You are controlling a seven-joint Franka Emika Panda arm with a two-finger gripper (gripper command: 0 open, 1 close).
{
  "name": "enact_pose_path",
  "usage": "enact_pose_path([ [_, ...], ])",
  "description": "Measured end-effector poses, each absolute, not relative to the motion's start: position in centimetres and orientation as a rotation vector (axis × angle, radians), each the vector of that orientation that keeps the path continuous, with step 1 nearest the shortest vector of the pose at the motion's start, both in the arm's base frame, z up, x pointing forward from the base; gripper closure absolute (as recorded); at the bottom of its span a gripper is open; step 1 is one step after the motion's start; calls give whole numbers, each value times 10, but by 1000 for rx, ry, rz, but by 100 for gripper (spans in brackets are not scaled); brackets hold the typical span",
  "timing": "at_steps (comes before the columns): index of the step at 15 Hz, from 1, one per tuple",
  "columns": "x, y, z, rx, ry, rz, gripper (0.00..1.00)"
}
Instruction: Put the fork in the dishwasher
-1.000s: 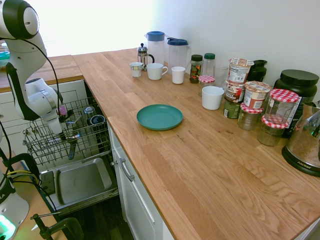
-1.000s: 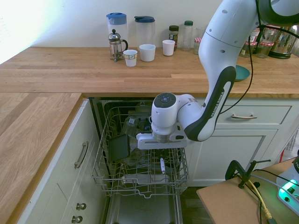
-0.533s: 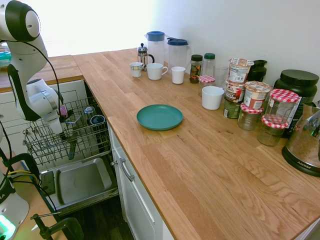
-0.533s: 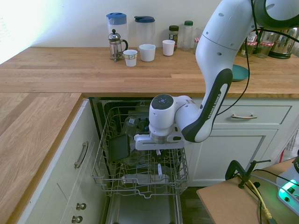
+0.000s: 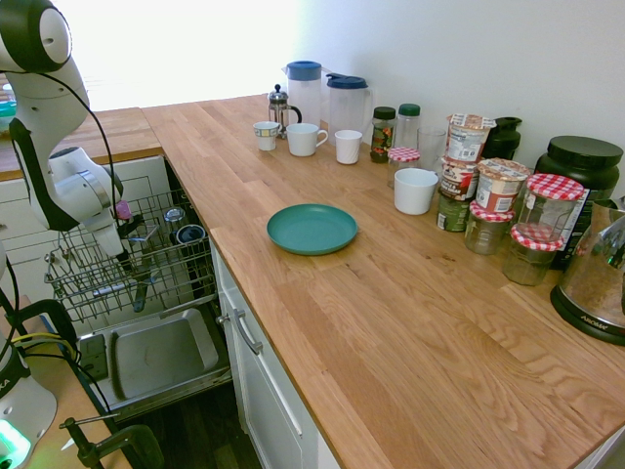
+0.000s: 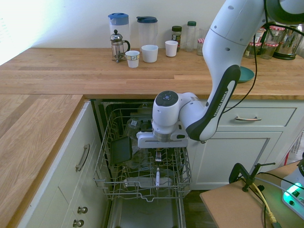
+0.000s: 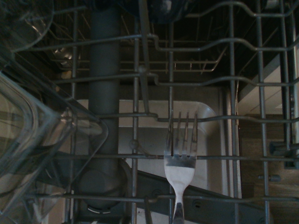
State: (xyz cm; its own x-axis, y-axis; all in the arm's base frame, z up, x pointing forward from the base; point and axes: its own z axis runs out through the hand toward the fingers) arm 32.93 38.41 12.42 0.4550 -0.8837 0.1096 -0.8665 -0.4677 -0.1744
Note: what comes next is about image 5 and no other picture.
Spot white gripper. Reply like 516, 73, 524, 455
83, 211, 132, 264

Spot stainless dishwasher door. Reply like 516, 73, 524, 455
75, 304, 233, 422

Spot clear glass in rack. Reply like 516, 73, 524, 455
162, 206, 188, 232

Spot dark blue mug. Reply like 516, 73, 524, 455
175, 223, 207, 245

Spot black C-clamp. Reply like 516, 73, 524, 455
58, 413, 166, 469
3, 299, 80, 354

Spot white drawer front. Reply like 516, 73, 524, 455
210, 243, 274, 358

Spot white cup patterned band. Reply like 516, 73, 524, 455
251, 120, 282, 152

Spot green plastic container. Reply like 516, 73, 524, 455
0, 83, 19, 139

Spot teal plastic plate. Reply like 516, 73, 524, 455
266, 203, 359, 258

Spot white cabinet door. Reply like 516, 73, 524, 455
229, 317, 323, 469

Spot glass French press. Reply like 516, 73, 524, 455
267, 83, 304, 140

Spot clear pitcher light blue lid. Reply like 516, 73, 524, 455
284, 60, 324, 131

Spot white ribbed cup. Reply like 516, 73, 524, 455
334, 128, 364, 166

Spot clear pitcher dark blue lid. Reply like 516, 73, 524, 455
325, 72, 375, 144

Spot green-lid spice jar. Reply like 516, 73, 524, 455
370, 106, 397, 164

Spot glass jar red checkered lid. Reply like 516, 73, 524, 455
501, 226, 565, 287
386, 146, 423, 192
463, 199, 517, 257
517, 172, 586, 243

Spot wide white cup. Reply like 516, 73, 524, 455
393, 167, 439, 216

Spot clear bottle green lid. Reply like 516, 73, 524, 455
396, 103, 423, 152

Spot clear drinking glass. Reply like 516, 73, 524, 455
416, 126, 448, 170

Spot green tin can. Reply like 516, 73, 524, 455
435, 190, 473, 234

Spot oatmeal cup red label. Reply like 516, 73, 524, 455
438, 155, 482, 203

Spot stacked yogurt cups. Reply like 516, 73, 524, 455
445, 112, 499, 163

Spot oatmeal cup white label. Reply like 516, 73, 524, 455
474, 157, 531, 214

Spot black shaker bottle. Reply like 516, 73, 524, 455
479, 115, 524, 163

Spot stainless steel electric kettle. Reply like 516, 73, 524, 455
549, 194, 625, 348

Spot black protein powder tub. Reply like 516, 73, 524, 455
533, 135, 625, 273

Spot grey wire dishwasher rack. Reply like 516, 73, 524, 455
43, 190, 219, 324

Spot yellow cable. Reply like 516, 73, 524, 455
8, 332, 75, 344

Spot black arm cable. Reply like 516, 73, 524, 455
2, 71, 125, 209

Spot metal drawer handle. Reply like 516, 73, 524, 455
232, 308, 265, 357

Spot white mug with handle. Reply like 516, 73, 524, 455
284, 122, 330, 158

